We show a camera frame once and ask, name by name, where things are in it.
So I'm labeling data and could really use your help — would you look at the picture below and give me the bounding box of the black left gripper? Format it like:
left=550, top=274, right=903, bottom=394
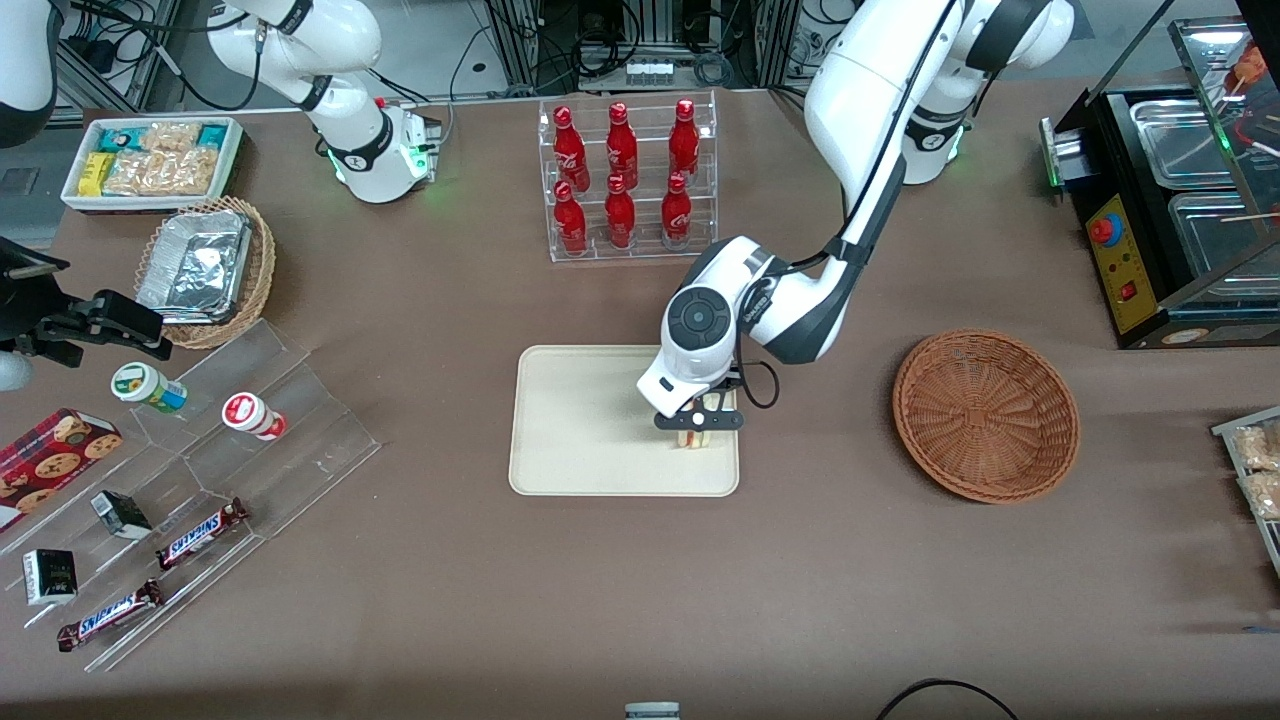
left=654, top=374, right=747, bottom=447

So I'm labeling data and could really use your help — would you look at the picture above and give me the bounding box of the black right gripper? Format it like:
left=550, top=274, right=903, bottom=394
left=12, top=289, right=174, bottom=367

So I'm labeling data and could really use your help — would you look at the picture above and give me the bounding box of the triangular white sandwich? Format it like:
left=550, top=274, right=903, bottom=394
left=678, top=393, right=725, bottom=449

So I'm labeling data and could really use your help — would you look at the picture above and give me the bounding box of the aluminium foil tray stack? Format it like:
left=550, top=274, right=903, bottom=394
left=136, top=209, right=253, bottom=325

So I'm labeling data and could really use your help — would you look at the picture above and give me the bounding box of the beige plastic tray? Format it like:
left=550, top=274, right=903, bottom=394
left=508, top=345, right=741, bottom=498

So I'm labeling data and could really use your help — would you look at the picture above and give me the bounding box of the light wicker basket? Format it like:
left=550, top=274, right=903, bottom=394
left=134, top=195, right=277, bottom=350

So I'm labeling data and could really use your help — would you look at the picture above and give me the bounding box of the brown wicker basket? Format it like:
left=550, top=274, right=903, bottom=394
left=892, top=329, right=1082, bottom=505

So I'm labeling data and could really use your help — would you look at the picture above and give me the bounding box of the grey snack tray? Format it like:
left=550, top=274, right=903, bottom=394
left=1211, top=404, right=1280, bottom=579

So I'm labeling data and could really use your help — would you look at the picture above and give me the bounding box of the green-lidded white cup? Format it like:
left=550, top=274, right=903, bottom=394
left=110, top=362, right=189, bottom=416

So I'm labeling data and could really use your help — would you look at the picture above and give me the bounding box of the red-lidded white cup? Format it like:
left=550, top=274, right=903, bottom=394
left=221, top=391, right=289, bottom=443

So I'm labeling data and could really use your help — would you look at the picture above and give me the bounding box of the red cookie box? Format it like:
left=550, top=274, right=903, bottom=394
left=0, top=407, right=124, bottom=534

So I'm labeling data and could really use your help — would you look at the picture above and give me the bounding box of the clear cracker pack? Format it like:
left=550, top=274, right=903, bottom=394
left=139, top=121, right=202, bottom=154
left=103, top=148, right=221, bottom=197

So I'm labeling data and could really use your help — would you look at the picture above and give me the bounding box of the clear acrylic bottle rack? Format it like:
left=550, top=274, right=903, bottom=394
left=537, top=89, right=720, bottom=264

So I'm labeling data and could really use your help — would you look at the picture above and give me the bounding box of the small black box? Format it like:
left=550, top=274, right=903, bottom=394
left=90, top=490, right=154, bottom=542
left=22, top=548, right=79, bottom=608

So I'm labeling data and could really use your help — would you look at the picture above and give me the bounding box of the white plastic snack bin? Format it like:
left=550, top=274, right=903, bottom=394
left=61, top=116, right=246, bottom=214

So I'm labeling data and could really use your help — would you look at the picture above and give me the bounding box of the red cola bottle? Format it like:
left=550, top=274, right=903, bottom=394
left=667, top=98, right=702, bottom=181
left=660, top=173, right=694, bottom=250
left=552, top=180, right=590, bottom=258
left=605, top=102, right=640, bottom=192
left=603, top=175, right=638, bottom=252
left=552, top=106, right=592, bottom=194

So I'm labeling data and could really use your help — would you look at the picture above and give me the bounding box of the clear acrylic stepped display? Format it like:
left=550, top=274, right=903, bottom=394
left=0, top=319, right=382, bottom=674

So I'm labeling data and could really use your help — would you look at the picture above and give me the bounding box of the brown snickers bar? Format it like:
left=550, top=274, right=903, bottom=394
left=155, top=497, right=249, bottom=572
left=56, top=579, right=165, bottom=654

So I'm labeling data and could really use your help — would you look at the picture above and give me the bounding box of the black hot food cabinet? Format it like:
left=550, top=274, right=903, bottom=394
left=1039, top=15, right=1280, bottom=351

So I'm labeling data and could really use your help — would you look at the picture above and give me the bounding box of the steel food pan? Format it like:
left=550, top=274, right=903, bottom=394
left=1167, top=190, right=1280, bottom=284
left=1128, top=97, right=1239, bottom=191

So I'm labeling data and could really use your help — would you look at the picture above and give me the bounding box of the clear pastry pack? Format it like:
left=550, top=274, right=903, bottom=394
left=1231, top=423, right=1280, bottom=472
left=1239, top=470, right=1280, bottom=522

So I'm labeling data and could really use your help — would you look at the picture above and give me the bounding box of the orange fried food skewer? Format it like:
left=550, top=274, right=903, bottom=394
left=1232, top=42, right=1273, bottom=96

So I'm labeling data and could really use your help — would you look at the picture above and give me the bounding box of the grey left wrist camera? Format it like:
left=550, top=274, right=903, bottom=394
left=637, top=368, right=727, bottom=420

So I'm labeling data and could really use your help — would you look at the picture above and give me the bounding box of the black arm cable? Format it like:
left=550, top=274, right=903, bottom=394
left=733, top=0, right=966, bottom=411

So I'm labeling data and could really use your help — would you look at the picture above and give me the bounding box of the black floor cable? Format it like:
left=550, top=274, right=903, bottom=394
left=877, top=677, right=1020, bottom=720

